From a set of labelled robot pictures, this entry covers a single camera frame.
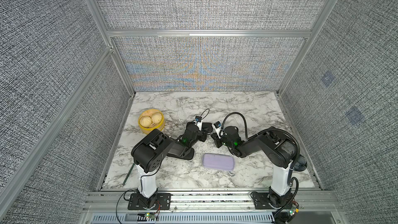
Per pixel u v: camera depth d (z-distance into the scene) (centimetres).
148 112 103
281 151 50
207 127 92
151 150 51
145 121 96
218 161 83
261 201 73
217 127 86
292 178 68
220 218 70
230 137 78
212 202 75
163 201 73
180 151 66
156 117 98
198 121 83
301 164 82
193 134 73
